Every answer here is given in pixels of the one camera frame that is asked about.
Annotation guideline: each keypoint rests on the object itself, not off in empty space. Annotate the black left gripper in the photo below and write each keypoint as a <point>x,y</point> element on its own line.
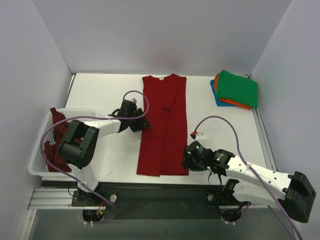
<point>139,121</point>

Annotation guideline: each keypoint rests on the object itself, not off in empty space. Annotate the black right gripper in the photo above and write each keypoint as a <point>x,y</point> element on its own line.
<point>189,161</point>

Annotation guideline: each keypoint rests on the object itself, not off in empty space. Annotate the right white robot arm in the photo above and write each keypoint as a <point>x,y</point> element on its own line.
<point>249,182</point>

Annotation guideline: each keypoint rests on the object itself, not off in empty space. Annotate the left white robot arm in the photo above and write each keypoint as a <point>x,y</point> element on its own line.
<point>78,144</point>

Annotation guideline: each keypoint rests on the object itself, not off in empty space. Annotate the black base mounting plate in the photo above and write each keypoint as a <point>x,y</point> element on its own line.
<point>147,201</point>

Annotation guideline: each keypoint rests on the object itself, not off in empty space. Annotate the orange folded t-shirt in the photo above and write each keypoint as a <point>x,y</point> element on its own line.
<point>224,102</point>

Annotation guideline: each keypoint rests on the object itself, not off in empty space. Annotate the green folded t-shirt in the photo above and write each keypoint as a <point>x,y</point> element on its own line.
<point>237,88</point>

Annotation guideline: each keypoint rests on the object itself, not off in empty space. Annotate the dark red t-shirt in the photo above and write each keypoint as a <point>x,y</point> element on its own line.
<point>51,150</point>

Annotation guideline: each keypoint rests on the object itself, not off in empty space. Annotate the white plastic basket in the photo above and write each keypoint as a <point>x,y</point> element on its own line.
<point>37,164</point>

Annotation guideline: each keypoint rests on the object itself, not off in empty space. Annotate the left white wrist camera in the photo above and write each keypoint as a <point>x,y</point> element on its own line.
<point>133,100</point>

